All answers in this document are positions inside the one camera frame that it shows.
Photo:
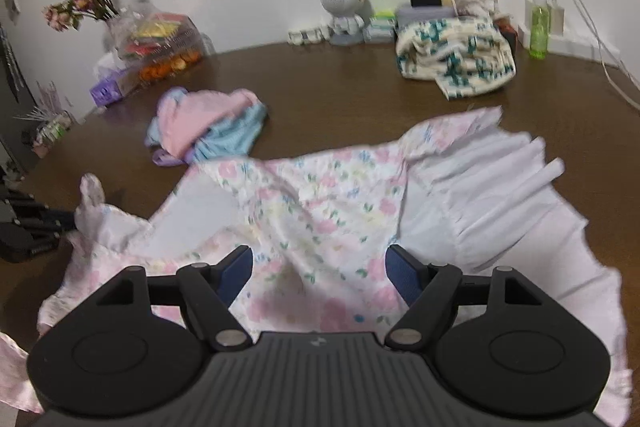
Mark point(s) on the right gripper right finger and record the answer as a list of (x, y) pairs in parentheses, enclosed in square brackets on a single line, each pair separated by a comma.
[(429, 291)]

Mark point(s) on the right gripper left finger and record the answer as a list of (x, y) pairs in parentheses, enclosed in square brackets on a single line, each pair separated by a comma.
[(208, 292)]

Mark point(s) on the pink floral dress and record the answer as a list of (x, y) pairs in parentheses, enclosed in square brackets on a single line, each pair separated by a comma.
[(539, 338)]

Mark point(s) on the pen holder with items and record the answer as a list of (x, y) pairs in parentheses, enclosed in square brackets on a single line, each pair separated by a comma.
[(48, 121)]

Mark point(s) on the purple tissue box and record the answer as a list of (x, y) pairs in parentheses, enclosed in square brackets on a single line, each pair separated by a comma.
[(114, 88)]

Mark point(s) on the pink blue purple garment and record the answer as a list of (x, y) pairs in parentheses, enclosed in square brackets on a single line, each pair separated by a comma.
[(196, 126)]

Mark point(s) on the plastic bag of snacks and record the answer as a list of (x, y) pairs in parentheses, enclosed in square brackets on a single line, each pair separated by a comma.
[(151, 43)]

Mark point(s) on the cream green floral cloth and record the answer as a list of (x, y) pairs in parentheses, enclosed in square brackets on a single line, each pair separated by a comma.
[(465, 56)]

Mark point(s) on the green white small boxes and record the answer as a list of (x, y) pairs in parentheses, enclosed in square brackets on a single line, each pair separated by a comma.
[(381, 28)]

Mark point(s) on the white letter block ornament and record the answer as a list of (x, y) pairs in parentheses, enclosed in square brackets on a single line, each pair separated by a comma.
[(308, 36)]

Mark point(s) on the grey storage box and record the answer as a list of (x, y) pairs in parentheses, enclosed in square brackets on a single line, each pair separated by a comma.
[(407, 14)]

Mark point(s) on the green spray bottle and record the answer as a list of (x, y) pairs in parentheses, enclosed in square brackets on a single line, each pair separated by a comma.
[(539, 29)]

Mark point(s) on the white power strip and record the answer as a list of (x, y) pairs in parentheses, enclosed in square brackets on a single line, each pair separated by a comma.
[(565, 40)]

